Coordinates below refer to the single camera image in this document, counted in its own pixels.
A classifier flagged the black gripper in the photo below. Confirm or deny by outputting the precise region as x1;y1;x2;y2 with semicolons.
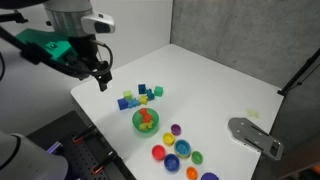
68;34;114;93

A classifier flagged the teal green toy animal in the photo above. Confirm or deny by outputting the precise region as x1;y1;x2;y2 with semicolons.
145;88;156;101

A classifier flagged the lime toy cube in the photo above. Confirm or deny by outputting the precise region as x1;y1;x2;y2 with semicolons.
122;90;134;101

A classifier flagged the light blue toy animal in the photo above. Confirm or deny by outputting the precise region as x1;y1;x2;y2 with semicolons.
127;98;140;109

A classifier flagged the dark blue toy cube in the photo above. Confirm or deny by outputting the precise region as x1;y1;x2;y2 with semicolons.
137;83;147;95

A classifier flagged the yellow star toy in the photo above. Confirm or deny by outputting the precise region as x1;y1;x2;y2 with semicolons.
138;94;149;106

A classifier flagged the orange toy animal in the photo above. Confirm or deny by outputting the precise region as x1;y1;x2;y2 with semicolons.
138;107;154;124

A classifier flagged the green toy cube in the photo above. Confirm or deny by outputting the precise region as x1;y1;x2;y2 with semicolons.
153;85;165;98

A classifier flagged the yellow toy animal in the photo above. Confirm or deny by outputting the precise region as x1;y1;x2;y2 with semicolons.
138;120;155;131

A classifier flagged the green plastic bowl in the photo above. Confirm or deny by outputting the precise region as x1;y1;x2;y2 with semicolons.
131;107;160;135

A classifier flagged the black clamp with red tip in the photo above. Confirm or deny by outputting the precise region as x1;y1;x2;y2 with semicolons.
91;150;119;176
72;124;99;145

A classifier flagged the black perforated base board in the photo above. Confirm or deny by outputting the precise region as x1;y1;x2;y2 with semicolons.
26;110;137;180

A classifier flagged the purple small object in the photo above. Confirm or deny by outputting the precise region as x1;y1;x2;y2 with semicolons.
46;141;64;155

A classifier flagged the small yellow cup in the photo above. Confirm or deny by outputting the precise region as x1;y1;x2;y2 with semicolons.
162;132;176;147

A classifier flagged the small purple cup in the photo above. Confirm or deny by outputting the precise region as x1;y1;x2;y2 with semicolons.
170;123;182;137

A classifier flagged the small red cup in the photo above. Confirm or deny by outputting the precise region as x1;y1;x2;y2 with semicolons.
151;144;167;161

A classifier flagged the teal cup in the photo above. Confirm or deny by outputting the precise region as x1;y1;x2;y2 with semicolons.
173;139;192;159

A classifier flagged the blue cup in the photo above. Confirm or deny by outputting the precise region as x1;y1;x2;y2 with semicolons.
163;153;181;173

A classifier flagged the small green cup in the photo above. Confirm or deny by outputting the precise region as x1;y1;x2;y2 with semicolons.
190;150;204;165

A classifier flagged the small orange cup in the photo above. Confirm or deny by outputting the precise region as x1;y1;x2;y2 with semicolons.
185;166;199;180

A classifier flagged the purple scalloped cup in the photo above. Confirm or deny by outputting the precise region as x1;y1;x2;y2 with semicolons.
200;171;220;180

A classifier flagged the pale yellow sticky note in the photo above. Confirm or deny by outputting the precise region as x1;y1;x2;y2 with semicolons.
246;108;260;120

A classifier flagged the grey metal mounting plate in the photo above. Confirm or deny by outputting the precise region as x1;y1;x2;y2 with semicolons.
227;117;285;161

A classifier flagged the black tripod pole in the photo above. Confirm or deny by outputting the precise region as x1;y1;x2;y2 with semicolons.
277;47;320;98

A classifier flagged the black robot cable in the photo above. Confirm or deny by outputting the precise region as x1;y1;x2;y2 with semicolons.
89;39;115;75

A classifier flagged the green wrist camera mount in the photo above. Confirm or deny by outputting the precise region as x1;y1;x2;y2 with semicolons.
14;28;80;67

